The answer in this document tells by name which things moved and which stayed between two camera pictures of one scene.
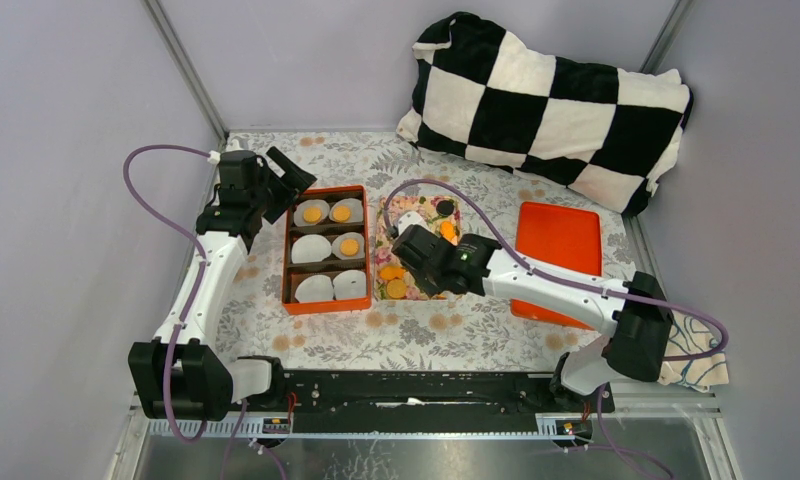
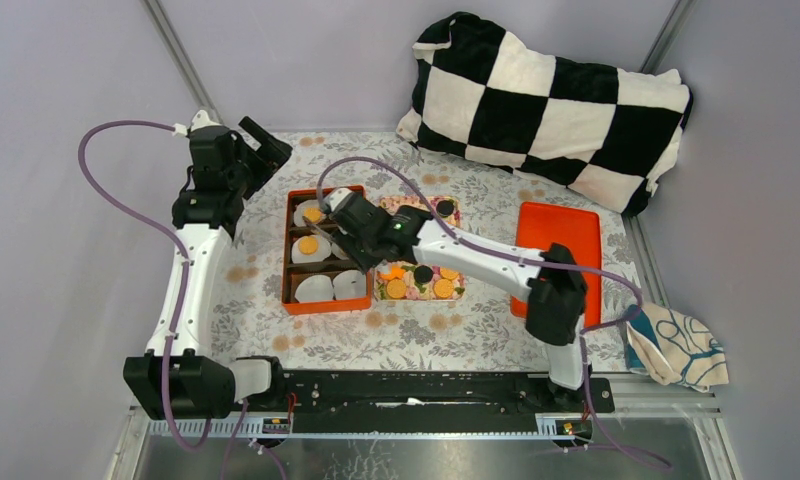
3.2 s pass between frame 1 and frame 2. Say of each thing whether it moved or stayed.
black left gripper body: moved
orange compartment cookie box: stayed
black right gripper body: moved
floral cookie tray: stayed
